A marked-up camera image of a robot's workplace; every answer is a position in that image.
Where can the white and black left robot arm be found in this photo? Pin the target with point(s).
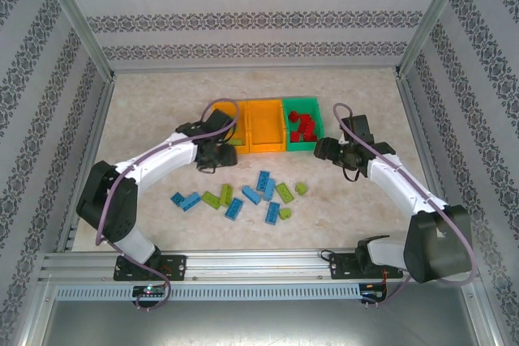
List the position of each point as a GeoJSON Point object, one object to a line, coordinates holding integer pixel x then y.
{"type": "Point", "coordinates": [162, 159]}

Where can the grey metal panel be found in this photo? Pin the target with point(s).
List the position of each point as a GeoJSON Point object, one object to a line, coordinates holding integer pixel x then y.
{"type": "Point", "coordinates": [259, 325]}

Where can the aluminium table side rail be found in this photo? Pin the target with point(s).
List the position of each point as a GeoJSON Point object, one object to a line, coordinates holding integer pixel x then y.
{"type": "Point", "coordinates": [94, 131]}
{"type": "Point", "coordinates": [417, 119]}

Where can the long red lego brick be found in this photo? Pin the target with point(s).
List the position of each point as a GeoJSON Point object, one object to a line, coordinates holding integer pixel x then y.
{"type": "Point", "coordinates": [305, 120]}

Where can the small green lego brick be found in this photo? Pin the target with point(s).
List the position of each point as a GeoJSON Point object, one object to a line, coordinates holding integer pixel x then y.
{"type": "Point", "coordinates": [285, 213]}
{"type": "Point", "coordinates": [301, 188]}

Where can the orange plastic bin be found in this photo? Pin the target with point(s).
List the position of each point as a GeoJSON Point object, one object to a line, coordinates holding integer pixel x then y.
{"type": "Point", "coordinates": [265, 127]}
{"type": "Point", "coordinates": [242, 119]}

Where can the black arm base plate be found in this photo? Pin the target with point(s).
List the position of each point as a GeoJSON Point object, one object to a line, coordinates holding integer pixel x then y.
{"type": "Point", "coordinates": [340, 267]}
{"type": "Point", "coordinates": [175, 267]}

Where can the aluminium upright frame post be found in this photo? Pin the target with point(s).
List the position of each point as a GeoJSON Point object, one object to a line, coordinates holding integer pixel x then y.
{"type": "Point", "coordinates": [80, 22]}
{"type": "Point", "coordinates": [430, 18]}

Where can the long green lego brick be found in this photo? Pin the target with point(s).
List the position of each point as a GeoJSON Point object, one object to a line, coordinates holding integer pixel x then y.
{"type": "Point", "coordinates": [235, 142]}

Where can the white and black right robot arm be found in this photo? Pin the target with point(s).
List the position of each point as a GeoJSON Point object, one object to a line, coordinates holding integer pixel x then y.
{"type": "Point", "coordinates": [397, 184]}

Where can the small circuit board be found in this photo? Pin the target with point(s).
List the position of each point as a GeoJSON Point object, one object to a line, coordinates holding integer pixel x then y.
{"type": "Point", "coordinates": [371, 294]}
{"type": "Point", "coordinates": [150, 290]}

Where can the green plastic bin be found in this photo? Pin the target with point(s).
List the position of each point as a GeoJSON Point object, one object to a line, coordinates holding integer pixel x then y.
{"type": "Point", "coordinates": [304, 146]}

